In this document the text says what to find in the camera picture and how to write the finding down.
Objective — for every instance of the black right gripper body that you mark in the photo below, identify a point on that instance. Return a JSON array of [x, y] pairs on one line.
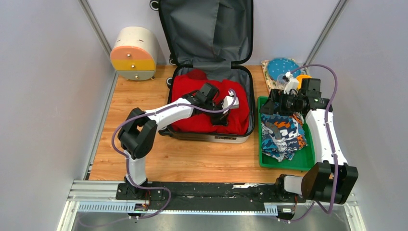
[[289, 104]]

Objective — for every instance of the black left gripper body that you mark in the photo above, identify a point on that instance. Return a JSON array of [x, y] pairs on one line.
[[213, 107]]

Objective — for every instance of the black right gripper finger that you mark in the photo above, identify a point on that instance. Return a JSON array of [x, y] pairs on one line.
[[268, 107], [275, 95]]

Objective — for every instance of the blue orange patterned shorts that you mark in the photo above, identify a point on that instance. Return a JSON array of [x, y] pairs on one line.
[[282, 136]]

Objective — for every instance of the red garment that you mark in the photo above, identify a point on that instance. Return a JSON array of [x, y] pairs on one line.
[[237, 120]]

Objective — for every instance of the astronaut print suitcase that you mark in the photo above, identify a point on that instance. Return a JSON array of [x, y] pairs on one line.
[[215, 36]]

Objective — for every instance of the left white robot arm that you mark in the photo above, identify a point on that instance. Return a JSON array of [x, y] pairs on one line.
[[134, 138]]

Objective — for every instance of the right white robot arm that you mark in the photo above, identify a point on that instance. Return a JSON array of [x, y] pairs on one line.
[[331, 179]]

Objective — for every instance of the floral placemat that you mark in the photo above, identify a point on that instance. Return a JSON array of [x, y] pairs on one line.
[[271, 84]]

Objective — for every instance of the clear plastic cup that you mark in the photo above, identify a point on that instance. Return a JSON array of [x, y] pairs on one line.
[[281, 82]]

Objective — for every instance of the orange bowl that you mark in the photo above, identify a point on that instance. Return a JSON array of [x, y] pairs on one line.
[[301, 77]]

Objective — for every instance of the teal dotted plate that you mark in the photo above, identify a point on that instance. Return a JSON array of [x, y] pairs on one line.
[[280, 66]]

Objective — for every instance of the green plastic tray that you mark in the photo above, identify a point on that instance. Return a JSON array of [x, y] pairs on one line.
[[303, 160]]

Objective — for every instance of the cream mini drawer cabinet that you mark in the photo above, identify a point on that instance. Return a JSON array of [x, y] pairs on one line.
[[134, 55]]

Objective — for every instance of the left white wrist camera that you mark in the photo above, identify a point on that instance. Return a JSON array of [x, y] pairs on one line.
[[230, 102]]

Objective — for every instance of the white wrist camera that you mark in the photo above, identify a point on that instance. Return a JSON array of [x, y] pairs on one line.
[[291, 83], [230, 102]]

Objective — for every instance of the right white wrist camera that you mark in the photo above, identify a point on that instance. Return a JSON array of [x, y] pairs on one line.
[[291, 83]]

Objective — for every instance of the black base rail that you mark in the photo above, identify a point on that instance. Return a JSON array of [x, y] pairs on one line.
[[201, 196]]

